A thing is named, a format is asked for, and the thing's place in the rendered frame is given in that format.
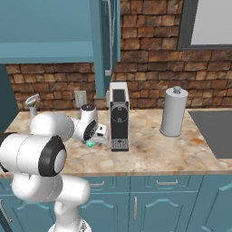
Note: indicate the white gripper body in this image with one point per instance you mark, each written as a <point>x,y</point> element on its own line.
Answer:
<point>102,139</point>

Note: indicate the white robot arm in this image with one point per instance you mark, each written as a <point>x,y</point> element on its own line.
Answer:
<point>33,151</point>

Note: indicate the teal mug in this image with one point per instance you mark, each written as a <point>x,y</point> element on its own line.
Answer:
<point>90,144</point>

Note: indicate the teal base cabinet door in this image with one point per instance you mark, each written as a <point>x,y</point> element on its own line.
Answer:
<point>27,217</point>
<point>105,213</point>
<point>161,211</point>
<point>213,205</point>

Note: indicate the teal open cabinet door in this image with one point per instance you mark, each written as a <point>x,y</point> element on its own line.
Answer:
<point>98,45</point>

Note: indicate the teal tall cabinet panel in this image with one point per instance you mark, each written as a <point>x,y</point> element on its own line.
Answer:
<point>7,99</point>

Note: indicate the grey sink basin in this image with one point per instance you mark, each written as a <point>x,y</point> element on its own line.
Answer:
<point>214,133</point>

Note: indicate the black and white coffee machine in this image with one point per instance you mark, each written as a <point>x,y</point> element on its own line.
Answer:
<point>119,120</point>

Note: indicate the teal drawer front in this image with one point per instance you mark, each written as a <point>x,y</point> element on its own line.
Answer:
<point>105,183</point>
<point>167,182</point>

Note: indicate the grey spout-shaped object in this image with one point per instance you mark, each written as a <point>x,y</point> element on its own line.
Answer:
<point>32,104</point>

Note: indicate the grey framed window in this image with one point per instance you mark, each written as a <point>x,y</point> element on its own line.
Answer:
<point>211,21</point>

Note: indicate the white wall outlet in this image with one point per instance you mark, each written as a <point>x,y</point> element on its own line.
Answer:
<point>81,98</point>

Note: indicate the teal open wall cabinet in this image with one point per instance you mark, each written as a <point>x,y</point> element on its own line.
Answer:
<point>45,30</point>

